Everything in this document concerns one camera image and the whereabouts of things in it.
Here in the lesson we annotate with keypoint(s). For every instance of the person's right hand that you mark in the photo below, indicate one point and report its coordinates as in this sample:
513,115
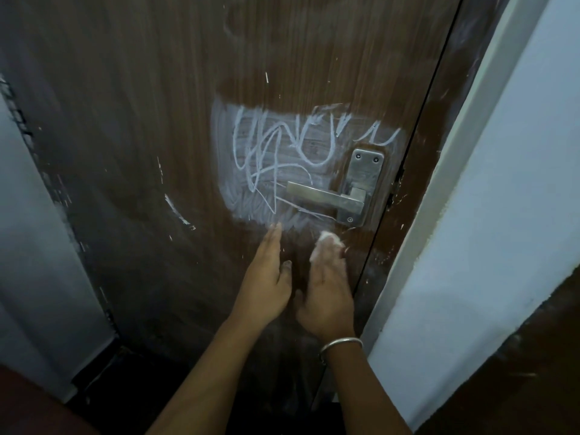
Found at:
326,294

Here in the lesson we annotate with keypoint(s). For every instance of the person's left hand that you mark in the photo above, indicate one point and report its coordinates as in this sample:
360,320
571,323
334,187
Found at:
265,285

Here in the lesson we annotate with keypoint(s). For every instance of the small white cloth wad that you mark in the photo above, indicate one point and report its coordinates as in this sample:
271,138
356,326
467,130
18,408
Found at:
328,242

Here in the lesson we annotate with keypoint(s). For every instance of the brown wooden door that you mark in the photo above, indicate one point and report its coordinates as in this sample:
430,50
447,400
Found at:
136,108

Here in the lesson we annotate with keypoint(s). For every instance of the person's right forearm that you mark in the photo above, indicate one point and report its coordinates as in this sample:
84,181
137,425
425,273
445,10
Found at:
362,394

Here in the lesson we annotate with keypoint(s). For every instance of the person's left forearm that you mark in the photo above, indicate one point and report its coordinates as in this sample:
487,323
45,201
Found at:
199,380

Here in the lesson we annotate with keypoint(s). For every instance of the dark brown door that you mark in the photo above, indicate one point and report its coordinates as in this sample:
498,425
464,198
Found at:
521,371

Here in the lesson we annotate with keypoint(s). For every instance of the silver bangle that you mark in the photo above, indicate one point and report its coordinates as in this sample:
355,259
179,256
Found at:
342,342

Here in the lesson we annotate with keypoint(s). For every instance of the dark red plastic chair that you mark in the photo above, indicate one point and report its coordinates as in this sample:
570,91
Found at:
31,407

